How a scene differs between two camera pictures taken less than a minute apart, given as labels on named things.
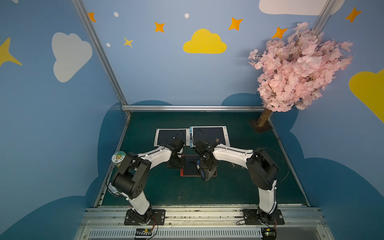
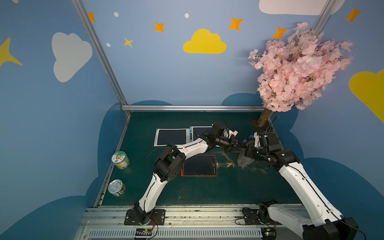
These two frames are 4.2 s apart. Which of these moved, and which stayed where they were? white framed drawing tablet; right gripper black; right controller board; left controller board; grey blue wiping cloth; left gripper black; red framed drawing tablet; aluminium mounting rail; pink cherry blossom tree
Moved: right gripper black; grey blue wiping cloth; left gripper black
Stayed: pink cherry blossom tree; left controller board; red framed drawing tablet; aluminium mounting rail; right controller board; white framed drawing tablet
